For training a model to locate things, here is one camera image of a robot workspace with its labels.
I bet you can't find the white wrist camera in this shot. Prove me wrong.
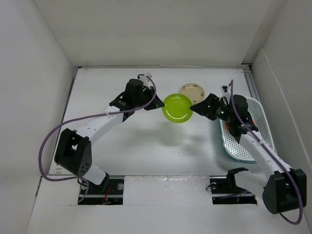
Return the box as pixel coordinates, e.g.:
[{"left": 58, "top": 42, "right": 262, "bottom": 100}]
[
  {"left": 141, "top": 73, "right": 152, "bottom": 86},
  {"left": 221, "top": 85, "right": 231, "bottom": 99}
]

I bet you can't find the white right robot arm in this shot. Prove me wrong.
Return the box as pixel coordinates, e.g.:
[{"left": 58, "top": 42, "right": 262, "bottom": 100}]
[{"left": 190, "top": 93, "right": 307, "bottom": 215}]

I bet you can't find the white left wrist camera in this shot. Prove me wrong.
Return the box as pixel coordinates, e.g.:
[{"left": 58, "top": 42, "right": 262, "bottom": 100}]
[{"left": 141, "top": 73, "right": 152, "bottom": 86}]

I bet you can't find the cream plate with small motifs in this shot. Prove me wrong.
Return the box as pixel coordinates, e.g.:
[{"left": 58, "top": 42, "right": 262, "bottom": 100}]
[{"left": 179, "top": 83, "right": 205, "bottom": 105}]

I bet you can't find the white perforated plastic bin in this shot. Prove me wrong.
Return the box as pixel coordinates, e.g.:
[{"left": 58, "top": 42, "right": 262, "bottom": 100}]
[{"left": 218, "top": 97, "right": 276, "bottom": 163}]

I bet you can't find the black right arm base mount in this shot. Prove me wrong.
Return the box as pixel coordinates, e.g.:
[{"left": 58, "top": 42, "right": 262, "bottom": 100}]
[{"left": 206, "top": 177, "right": 257, "bottom": 205}]

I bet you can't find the lime green plate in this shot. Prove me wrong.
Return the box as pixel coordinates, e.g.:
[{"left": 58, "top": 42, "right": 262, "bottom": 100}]
[{"left": 162, "top": 94, "right": 193, "bottom": 123}]

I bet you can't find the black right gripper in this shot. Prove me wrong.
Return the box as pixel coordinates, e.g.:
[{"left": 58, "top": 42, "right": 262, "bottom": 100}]
[{"left": 189, "top": 93, "right": 234, "bottom": 123}]

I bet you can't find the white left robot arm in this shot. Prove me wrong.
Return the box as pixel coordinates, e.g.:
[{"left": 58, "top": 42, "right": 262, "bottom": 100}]
[{"left": 54, "top": 73, "right": 164, "bottom": 194}]

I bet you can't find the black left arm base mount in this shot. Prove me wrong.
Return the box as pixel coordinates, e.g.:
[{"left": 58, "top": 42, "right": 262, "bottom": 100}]
[{"left": 78, "top": 176, "right": 124, "bottom": 205}]

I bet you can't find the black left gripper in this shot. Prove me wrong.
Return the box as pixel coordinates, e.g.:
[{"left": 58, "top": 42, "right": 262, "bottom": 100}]
[{"left": 133, "top": 86, "right": 164, "bottom": 111}]

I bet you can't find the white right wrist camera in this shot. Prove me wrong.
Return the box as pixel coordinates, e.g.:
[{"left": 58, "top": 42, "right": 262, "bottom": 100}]
[{"left": 221, "top": 85, "right": 231, "bottom": 99}]

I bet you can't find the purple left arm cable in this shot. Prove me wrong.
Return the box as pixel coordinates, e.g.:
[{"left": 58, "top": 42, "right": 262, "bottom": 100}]
[{"left": 38, "top": 73, "right": 156, "bottom": 202}]

